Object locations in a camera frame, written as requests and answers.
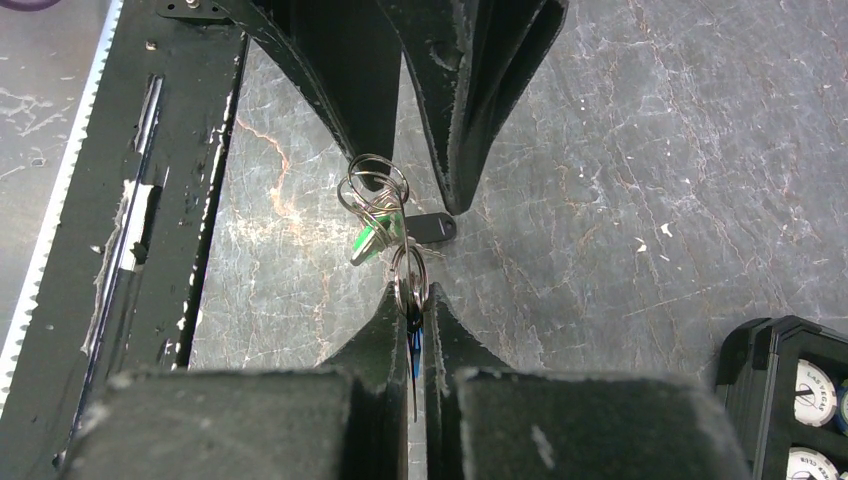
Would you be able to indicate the black poker chip case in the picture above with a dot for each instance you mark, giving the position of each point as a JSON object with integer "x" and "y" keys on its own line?
{"x": 783, "y": 382}

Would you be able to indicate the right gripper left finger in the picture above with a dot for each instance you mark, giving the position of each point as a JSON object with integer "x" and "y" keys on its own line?
{"x": 344, "y": 419}

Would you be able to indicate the metal keyring with tags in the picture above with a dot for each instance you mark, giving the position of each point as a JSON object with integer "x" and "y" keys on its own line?
{"x": 376, "y": 192}

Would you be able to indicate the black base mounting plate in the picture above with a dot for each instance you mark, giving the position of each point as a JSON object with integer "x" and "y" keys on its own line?
{"x": 123, "y": 280}

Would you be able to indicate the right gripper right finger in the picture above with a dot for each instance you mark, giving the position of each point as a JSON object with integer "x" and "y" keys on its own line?
{"x": 486, "y": 420}

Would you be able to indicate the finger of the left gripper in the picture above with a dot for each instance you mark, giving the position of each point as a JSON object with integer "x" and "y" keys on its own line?
{"x": 343, "y": 57}
{"x": 469, "y": 63}

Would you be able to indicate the white cable duct rail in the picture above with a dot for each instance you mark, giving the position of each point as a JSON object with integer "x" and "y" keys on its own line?
{"x": 27, "y": 299}

